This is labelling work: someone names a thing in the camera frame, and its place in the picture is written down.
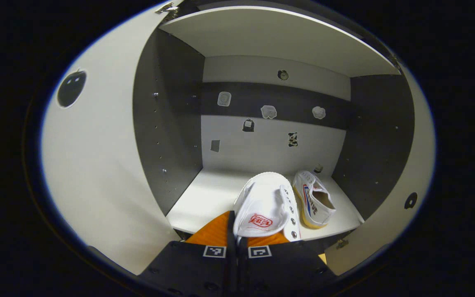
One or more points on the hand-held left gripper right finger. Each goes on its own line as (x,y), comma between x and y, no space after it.
(287,268)

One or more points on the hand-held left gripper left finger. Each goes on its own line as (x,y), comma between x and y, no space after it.
(188,268)

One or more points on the white shoe cabinet door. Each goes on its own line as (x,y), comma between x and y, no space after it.
(386,231)
(105,165)

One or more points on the white canvas shoe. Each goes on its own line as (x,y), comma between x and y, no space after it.
(320,210)
(266,198)

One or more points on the white shoe cabinet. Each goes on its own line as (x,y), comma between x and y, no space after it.
(270,37)

